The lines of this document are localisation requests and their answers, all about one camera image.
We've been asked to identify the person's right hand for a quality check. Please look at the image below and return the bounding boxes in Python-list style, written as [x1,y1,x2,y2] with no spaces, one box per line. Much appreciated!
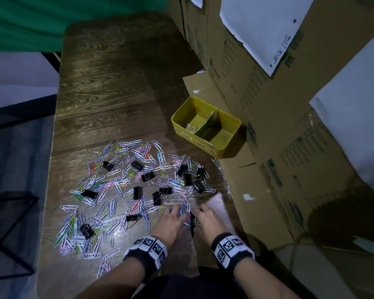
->
[192,204,229,245]

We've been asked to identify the person's left hand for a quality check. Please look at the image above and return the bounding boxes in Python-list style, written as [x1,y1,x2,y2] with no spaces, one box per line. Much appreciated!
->
[150,205,189,247]

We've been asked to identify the person's right forearm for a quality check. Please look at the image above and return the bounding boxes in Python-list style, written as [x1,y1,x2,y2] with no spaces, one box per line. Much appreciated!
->
[233,258,300,299]

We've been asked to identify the person's left forearm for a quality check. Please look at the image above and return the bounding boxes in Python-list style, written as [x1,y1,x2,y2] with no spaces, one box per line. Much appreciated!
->
[75,257,146,299]

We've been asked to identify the clear plastic bag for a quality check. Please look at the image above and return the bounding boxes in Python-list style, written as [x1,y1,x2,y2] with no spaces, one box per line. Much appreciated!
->
[197,192,238,236]

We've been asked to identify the scattered black binder clips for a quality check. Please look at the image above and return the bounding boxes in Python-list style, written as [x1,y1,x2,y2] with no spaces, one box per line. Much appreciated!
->
[79,161,208,240]

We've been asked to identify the clear plastic wrap strip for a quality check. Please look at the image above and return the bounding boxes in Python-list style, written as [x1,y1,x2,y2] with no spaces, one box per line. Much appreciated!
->
[211,158,232,196]

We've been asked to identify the black white marker wristband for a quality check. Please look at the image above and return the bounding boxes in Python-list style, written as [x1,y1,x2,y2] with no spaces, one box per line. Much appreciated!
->
[211,232,256,272]
[123,235,168,272]

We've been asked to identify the pile of coloured paper clips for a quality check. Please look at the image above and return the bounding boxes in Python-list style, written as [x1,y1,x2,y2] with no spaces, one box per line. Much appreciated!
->
[53,139,217,279]

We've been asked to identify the person's black clothing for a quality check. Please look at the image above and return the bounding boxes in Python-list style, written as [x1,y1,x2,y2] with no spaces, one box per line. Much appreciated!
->
[133,265,248,299]

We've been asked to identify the yellow divided storage box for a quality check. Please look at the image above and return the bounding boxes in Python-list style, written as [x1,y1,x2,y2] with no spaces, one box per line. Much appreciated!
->
[171,96,242,159]

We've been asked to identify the low printed cardboard box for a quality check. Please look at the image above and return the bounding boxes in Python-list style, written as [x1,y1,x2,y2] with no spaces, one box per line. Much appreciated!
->
[219,108,374,250]

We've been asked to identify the flat cardboard flap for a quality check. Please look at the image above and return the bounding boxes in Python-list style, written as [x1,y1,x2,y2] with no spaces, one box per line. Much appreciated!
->
[183,71,234,114]

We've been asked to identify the tall printed cardboard box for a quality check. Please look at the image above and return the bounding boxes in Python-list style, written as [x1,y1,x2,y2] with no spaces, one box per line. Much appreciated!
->
[168,0,374,159]

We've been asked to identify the large plain white paper sheet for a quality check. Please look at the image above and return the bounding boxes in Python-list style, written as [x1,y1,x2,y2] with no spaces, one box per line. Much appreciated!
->
[309,26,374,206]

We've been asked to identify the white paper sheet with marks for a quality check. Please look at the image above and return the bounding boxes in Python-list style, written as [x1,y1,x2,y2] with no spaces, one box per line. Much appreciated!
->
[219,0,315,77]

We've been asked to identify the green cloth backdrop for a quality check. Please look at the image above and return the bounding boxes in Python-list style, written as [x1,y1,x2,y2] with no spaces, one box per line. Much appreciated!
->
[0,0,169,53]

